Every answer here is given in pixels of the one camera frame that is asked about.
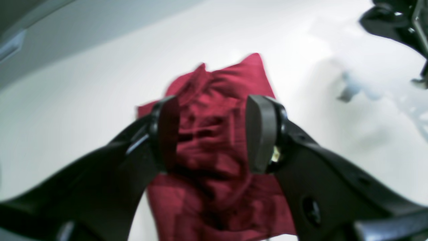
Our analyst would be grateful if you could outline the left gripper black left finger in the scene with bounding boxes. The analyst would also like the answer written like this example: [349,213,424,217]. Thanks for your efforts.
[1,96,180,241]

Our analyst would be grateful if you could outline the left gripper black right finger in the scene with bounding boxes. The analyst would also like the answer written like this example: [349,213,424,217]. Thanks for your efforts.
[246,95,428,241]

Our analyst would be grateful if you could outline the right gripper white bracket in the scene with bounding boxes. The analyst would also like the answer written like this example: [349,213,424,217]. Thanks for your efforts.
[359,0,428,89]

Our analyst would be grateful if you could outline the dark red long-sleeve shirt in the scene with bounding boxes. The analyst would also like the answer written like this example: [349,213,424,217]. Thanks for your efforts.
[146,53,296,241]

